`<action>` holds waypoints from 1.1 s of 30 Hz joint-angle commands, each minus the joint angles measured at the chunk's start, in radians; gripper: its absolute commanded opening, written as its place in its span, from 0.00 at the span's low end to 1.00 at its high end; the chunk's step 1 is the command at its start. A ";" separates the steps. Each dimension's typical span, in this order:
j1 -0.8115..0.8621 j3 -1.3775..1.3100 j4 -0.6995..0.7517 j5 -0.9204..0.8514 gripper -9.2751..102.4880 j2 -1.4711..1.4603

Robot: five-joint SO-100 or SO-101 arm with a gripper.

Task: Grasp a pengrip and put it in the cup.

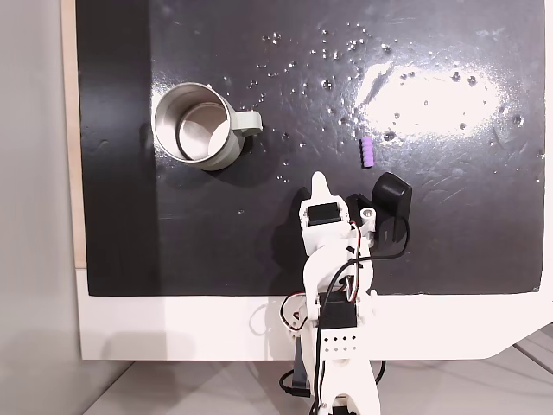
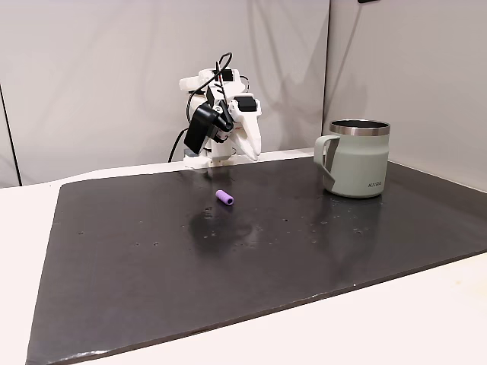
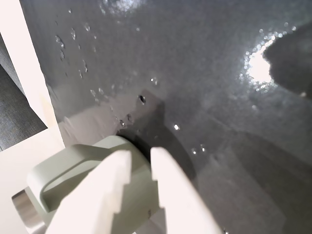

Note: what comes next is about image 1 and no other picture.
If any purple pen grip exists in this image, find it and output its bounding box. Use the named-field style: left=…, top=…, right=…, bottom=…
left=359, top=136, right=375, bottom=169

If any black table mat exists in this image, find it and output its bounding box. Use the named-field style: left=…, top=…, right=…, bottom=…
left=75, top=0, right=546, bottom=298

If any grey-green steel mug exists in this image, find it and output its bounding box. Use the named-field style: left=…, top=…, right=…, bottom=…
left=151, top=81, right=264, bottom=172

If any black table clamp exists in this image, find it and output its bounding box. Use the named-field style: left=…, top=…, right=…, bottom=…
left=289, top=335, right=312, bottom=399

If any black camera box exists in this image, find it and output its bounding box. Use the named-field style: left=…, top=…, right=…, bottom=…
left=345, top=171, right=414, bottom=256

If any red white servo wire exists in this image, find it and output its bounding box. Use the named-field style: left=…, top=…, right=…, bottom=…
left=279, top=293, right=307, bottom=335

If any black power cable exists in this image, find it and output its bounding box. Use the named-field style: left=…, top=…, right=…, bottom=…
left=278, top=370, right=308, bottom=398

